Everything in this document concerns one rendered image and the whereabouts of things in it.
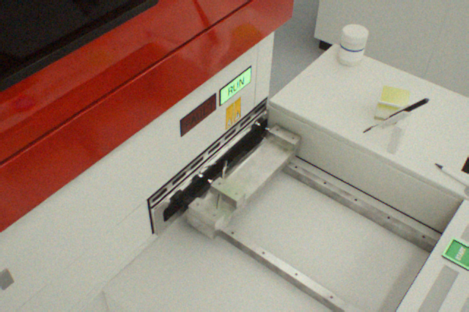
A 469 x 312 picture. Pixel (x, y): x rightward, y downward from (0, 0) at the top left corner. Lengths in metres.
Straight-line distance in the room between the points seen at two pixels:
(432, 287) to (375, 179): 0.35
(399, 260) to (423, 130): 0.33
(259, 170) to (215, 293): 0.33
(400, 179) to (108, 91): 0.76
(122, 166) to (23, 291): 0.28
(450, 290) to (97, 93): 0.74
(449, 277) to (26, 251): 0.79
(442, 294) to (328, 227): 0.33
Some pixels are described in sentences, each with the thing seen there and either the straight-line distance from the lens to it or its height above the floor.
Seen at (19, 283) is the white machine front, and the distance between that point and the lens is 1.00.
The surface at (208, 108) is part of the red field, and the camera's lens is 1.15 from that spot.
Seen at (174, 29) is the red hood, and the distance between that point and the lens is 0.87.
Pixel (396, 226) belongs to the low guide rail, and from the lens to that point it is 1.31.
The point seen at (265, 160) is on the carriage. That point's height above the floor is 0.88.
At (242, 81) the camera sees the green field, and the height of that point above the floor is 1.10.
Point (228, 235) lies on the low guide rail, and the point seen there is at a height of 0.85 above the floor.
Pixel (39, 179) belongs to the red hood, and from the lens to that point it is 0.80.
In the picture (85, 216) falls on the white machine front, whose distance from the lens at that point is 1.01.
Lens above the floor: 1.84
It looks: 46 degrees down
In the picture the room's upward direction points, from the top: 2 degrees clockwise
